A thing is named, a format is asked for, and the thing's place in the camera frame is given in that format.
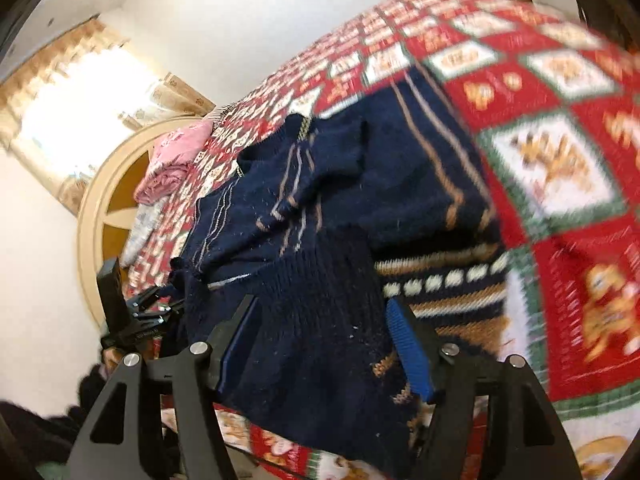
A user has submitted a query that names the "cream round headboard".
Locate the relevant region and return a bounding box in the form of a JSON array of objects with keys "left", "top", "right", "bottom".
[{"left": 77, "top": 116, "right": 198, "bottom": 326}]

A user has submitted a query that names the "pink folded blanket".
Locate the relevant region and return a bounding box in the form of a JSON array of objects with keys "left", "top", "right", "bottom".
[{"left": 134, "top": 119, "right": 213, "bottom": 206}]

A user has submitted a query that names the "red white checkered bedspread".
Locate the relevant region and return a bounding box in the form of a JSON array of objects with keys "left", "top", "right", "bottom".
[{"left": 128, "top": 0, "right": 639, "bottom": 479}]

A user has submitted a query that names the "beige patterned curtain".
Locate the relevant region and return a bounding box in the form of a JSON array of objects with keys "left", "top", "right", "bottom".
[{"left": 1, "top": 18, "right": 215, "bottom": 214}]

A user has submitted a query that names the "navy striped knit sweater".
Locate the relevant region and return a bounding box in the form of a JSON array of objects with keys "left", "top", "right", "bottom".
[{"left": 181, "top": 66, "right": 508, "bottom": 478}]

